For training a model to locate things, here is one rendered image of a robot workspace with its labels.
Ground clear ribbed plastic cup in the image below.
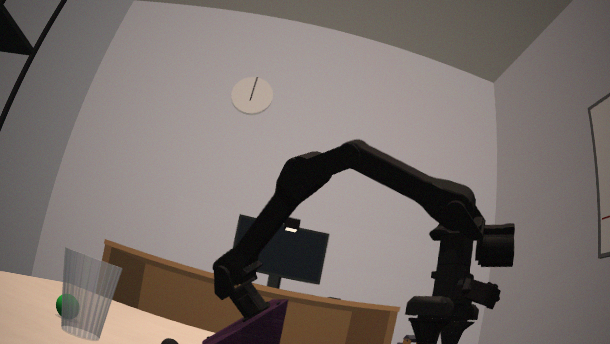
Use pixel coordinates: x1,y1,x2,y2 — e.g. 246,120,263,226
61,247,123,341

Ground green ball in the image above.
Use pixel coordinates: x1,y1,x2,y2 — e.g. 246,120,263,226
56,295,62,316

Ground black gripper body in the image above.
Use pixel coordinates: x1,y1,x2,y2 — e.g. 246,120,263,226
405,264,479,322

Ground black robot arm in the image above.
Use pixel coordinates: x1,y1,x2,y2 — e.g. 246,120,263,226
213,140,515,322

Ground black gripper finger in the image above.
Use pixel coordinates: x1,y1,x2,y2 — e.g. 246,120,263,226
440,321,475,344
408,318,451,344

